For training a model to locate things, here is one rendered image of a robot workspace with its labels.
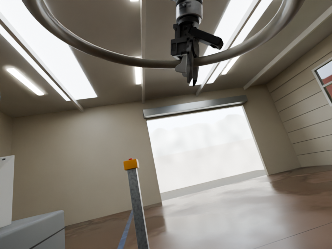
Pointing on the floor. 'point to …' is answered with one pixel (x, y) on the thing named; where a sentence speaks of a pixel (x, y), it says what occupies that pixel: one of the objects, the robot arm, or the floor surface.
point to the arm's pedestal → (35, 232)
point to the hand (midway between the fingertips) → (193, 81)
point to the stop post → (137, 203)
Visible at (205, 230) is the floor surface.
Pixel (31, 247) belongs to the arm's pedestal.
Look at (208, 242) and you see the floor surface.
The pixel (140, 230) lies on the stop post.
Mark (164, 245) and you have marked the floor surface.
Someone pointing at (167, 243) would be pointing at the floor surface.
